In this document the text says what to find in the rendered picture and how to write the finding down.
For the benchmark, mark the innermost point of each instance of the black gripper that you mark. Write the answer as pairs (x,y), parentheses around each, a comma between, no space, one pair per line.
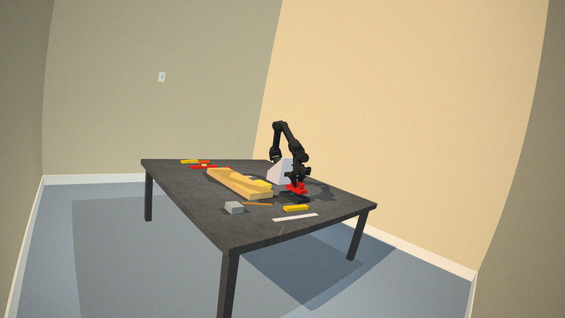
(293,175)

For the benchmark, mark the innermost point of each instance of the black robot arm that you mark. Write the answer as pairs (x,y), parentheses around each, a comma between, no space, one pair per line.
(295,147)

